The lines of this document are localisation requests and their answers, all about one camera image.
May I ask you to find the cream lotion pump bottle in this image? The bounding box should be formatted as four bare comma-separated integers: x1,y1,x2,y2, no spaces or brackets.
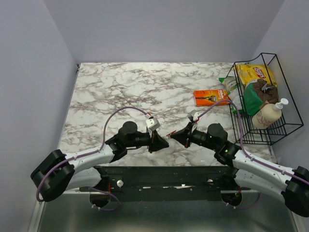
252,98,289,130

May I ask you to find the black wire rack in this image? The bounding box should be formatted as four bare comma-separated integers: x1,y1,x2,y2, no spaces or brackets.
227,53,304,145

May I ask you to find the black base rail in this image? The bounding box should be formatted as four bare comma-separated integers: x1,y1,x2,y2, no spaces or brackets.
90,166,240,203

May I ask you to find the orange razor box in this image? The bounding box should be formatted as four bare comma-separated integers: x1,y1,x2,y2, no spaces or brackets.
194,89,229,106

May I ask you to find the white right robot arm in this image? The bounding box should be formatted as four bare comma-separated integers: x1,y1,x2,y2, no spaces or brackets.
170,123,309,218

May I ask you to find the red handled steel key organizer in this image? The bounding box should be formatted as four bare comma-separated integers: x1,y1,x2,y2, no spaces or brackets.
163,130,176,140

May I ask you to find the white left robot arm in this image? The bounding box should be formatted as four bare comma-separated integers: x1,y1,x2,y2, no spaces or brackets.
30,119,169,202

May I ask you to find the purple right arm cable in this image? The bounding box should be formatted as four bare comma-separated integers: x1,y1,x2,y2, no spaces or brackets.
193,99,309,210

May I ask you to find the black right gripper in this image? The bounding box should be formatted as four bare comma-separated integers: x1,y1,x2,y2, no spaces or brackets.
170,121,218,151

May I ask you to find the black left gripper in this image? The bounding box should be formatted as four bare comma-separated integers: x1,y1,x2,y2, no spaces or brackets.
126,129,169,154

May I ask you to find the brown crumpled bag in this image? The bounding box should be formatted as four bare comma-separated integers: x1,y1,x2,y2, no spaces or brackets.
254,79,279,104

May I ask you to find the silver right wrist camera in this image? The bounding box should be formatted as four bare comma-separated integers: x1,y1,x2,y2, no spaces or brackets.
187,110,200,123

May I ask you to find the yellow chips bag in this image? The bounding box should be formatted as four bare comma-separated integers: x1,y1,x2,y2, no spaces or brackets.
234,64,277,86

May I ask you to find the white green snack bag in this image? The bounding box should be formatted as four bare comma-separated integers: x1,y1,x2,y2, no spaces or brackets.
218,77,244,113

